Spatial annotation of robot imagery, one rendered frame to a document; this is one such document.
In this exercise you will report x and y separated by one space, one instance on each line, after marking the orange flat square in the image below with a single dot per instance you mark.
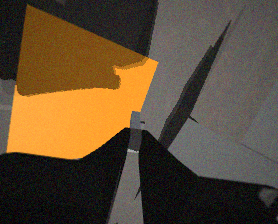
75 90

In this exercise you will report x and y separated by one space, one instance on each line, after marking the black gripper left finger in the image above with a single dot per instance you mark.
90 182

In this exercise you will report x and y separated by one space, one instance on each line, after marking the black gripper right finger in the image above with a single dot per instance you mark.
171 192

